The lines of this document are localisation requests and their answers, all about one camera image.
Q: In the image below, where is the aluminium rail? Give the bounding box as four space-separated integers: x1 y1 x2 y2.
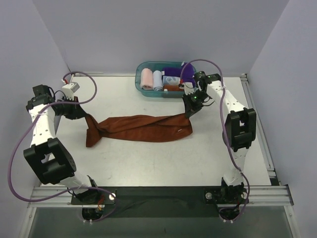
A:
27 186 294 208
240 74 281 186

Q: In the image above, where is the pink rolled towel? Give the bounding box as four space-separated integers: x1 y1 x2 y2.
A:
140 68 154 90

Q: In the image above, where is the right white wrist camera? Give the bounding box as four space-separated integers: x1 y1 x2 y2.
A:
184 84 195 95

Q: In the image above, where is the brown towel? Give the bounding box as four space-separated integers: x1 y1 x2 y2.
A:
85 114 193 148
163 85 184 92

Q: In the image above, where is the aluminium right side rail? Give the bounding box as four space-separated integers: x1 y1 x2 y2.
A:
240 74 281 186

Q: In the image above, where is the teal plastic basket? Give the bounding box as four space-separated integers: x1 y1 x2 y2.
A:
135 61 196 98

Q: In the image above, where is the white patterned rolled towel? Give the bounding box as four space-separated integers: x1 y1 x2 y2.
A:
162 75 180 86

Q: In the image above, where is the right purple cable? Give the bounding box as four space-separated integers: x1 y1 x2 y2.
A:
179 59 250 221

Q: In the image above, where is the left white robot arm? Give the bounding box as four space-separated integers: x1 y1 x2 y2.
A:
23 82 100 204

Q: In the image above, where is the aluminium front rail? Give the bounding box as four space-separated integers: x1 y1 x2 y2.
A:
27 186 294 208

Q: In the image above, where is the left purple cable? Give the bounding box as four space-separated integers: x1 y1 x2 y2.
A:
9 71 118 223

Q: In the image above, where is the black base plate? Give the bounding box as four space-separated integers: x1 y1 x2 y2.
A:
71 186 249 220

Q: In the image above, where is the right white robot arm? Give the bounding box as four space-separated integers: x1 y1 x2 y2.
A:
183 71 257 203

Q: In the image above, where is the purple folded towel in basket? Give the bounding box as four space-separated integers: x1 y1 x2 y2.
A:
161 67 182 77

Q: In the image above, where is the brown rolled towel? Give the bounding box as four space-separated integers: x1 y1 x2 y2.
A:
163 85 184 92

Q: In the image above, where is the purple towel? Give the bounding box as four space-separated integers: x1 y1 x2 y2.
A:
181 62 196 87
161 67 182 77

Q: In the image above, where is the purple cable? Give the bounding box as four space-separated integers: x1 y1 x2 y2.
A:
9 71 118 223
179 59 250 221

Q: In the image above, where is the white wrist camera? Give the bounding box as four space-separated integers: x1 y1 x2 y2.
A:
184 84 195 95
61 82 80 100

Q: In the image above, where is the light blue rolled towel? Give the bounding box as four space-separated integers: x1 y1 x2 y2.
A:
153 70 163 91

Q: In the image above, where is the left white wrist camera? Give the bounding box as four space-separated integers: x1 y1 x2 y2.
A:
61 82 80 100

